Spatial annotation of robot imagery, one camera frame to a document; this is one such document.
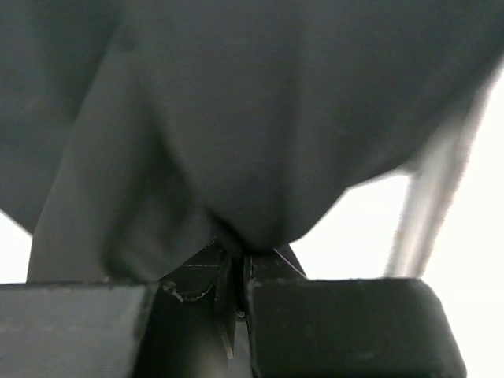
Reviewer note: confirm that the black trousers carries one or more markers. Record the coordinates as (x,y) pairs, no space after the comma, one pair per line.
(134,132)

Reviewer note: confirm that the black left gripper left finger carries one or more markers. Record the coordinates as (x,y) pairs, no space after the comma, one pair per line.
(181,326)

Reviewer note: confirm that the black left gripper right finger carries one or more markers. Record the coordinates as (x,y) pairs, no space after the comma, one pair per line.
(386,327)

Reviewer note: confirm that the metal clothes rack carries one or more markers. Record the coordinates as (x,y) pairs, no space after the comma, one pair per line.
(436,173)

